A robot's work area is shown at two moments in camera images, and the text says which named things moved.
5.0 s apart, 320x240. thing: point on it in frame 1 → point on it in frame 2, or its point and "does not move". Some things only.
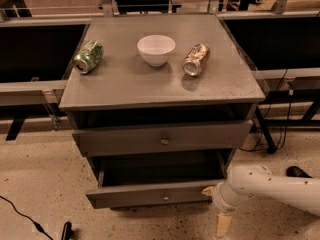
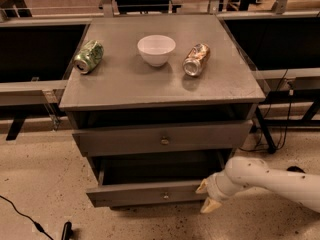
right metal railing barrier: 282,51 does not move
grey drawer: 156,179 does not move
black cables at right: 274,128 does not move
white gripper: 218,197 → 214,188
